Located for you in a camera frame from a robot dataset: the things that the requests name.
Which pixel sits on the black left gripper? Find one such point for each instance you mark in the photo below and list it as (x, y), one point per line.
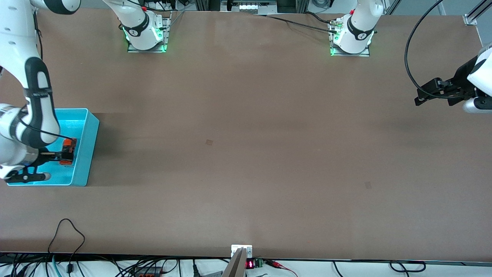
(460, 78)

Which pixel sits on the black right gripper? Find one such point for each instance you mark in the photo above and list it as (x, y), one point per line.
(43, 156)

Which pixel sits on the orange toy bus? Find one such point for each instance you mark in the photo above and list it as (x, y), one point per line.
(68, 142)

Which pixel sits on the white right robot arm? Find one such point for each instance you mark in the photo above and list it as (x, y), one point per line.
(42, 115)

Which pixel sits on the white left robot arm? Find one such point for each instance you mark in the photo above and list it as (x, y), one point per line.
(359, 23)

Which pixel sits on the blue plastic box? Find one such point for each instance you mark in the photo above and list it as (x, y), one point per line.
(86, 154)

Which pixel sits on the black power strip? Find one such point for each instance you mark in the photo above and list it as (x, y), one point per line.
(148, 272)

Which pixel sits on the red digit display module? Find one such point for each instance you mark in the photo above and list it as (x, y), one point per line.
(250, 264)

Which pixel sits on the grey background device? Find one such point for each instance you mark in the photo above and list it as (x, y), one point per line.
(248, 7)

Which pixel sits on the green terminal block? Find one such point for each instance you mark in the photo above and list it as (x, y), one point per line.
(260, 263)

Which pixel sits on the aluminium frame profile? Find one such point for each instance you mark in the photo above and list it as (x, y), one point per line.
(469, 20)

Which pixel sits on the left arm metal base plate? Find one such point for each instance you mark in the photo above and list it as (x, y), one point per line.
(349, 54)

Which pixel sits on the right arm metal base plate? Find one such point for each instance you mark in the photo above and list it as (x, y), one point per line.
(146, 50)

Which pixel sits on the grey metal camera bar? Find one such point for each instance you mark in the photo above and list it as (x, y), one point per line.
(235, 267)

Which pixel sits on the white mounting bracket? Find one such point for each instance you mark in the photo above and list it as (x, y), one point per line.
(246, 249)

